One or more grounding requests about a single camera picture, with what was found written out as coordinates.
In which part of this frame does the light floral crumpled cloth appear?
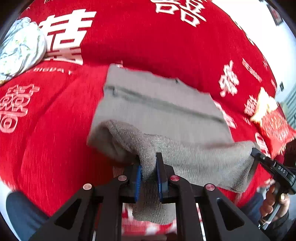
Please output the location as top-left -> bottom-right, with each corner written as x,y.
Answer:
1,17 -> 47,85

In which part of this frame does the person right hand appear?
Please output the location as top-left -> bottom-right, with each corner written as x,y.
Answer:
259,185 -> 291,220

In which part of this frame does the red embroidered satin pillow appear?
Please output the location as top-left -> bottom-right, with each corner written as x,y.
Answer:
257,106 -> 295,159

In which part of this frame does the red folded quilt roll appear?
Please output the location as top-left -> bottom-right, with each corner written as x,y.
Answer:
22,1 -> 276,101

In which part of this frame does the grey knit sweater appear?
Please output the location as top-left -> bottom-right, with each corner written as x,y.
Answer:
88,65 -> 257,225

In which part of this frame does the red wedding quilt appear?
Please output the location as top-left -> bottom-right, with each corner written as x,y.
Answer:
1,62 -> 270,216

